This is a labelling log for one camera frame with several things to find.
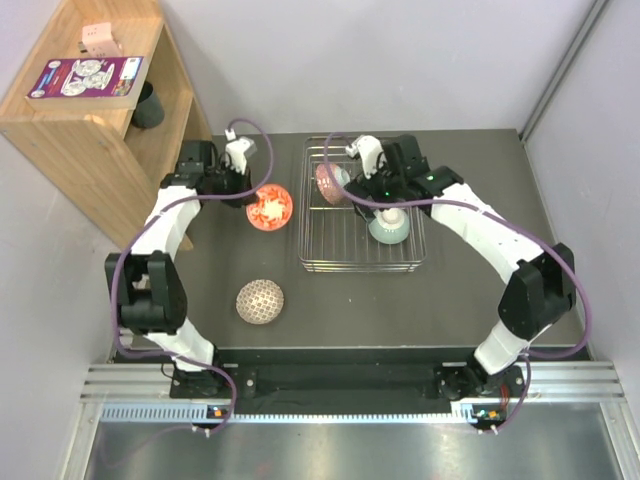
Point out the dark grey cup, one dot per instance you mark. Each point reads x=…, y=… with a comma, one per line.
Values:
x=149, y=112

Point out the aluminium rail frame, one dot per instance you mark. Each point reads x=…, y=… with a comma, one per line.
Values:
x=571, y=421

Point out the metal wire dish rack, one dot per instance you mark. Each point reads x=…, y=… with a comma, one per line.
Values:
x=333, y=238

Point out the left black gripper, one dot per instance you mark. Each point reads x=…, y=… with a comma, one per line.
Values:
x=243, y=181

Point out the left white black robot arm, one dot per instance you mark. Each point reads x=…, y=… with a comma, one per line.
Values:
x=151, y=300

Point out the mint green bowl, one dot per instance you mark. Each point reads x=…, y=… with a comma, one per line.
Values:
x=390, y=226

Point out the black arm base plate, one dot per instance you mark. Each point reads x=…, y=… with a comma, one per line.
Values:
x=421, y=381

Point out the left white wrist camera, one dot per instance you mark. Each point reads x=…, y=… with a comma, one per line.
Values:
x=237, y=151

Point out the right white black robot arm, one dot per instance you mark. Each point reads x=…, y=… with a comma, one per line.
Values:
x=538, y=287

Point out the purple book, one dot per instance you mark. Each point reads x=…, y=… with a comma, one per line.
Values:
x=89, y=83

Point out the wooden shelf unit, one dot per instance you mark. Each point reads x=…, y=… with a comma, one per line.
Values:
x=108, y=168

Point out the red floral bowl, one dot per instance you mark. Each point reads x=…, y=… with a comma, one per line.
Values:
x=273, y=210

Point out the red daisy patterned bowl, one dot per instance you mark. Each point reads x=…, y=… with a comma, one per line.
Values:
x=330, y=191

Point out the beige lattice patterned bowl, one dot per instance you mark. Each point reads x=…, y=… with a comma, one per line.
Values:
x=260, y=302

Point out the pink power adapter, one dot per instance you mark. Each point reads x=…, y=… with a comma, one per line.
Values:
x=97, y=40

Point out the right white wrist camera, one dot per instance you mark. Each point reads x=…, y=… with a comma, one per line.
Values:
x=369, y=150

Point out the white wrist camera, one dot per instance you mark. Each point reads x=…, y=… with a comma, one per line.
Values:
x=237, y=151
x=369, y=150

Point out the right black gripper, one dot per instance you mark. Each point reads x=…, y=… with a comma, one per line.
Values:
x=365, y=188

